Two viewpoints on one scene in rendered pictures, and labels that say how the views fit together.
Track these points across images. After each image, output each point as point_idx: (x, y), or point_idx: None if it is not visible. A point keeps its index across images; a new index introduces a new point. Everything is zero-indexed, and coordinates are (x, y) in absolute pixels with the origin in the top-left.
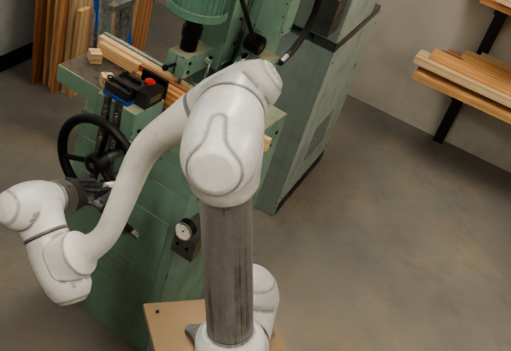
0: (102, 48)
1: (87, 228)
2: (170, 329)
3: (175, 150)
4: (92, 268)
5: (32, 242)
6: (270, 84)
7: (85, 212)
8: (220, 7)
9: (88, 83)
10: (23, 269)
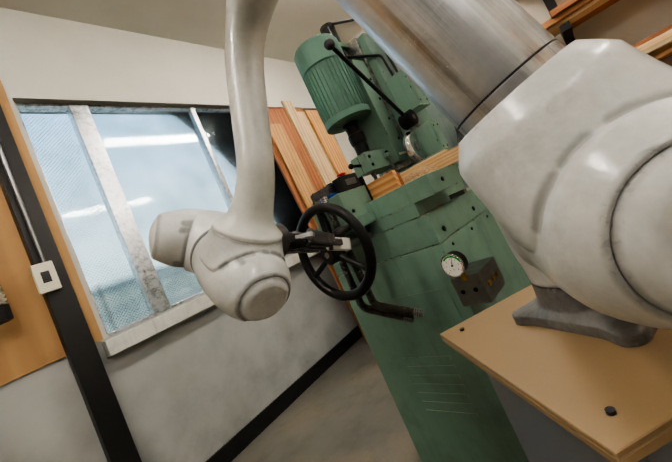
0: None
1: (399, 363)
2: (493, 333)
3: (394, 207)
4: (266, 234)
5: (192, 257)
6: None
7: (387, 347)
8: (355, 98)
9: (318, 228)
10: (391, 459)
